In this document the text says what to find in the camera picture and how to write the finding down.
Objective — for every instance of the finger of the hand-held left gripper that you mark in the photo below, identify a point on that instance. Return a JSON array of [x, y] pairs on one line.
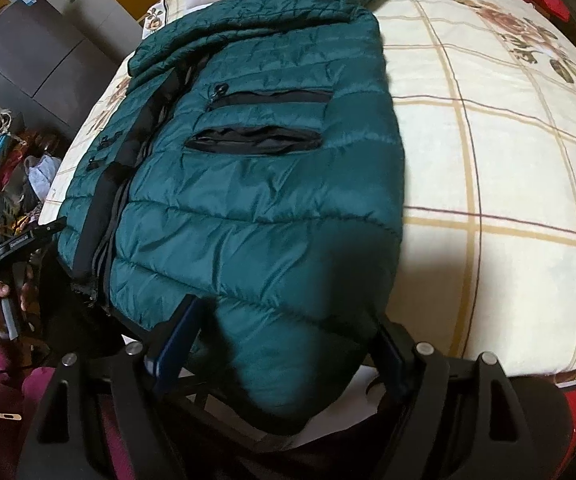
[[50, 227]]

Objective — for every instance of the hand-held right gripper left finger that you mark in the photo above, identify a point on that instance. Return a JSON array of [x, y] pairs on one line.
[[178, 347]]

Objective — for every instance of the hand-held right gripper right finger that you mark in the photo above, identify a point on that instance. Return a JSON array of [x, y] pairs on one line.
[[393, 365]]

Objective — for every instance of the green puffer jacket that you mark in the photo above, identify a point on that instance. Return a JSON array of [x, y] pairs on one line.
[[268, 185]]

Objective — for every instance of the white plastic bag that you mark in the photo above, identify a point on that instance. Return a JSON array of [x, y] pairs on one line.
[[43, 175]]

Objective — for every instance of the grey refrigerator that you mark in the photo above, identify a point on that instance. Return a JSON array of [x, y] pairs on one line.
[[43, 55]]

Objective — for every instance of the bed with plaid sheet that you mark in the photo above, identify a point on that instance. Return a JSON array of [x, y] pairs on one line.
[[492, 210]]

